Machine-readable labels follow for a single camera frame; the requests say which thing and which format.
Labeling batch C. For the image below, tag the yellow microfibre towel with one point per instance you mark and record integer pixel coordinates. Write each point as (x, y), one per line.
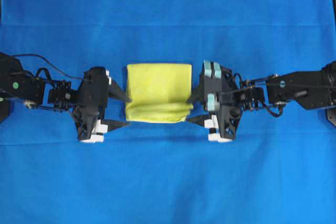
(158, 92)

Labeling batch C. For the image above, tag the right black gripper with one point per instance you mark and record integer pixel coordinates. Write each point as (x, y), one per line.
(216, 93)

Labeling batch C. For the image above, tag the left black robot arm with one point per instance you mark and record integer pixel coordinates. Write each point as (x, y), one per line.
(34, 91)

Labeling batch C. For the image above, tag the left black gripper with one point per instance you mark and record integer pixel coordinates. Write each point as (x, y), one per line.
(90, 105)

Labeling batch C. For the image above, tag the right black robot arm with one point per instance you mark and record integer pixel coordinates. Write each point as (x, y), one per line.
(310, 89)

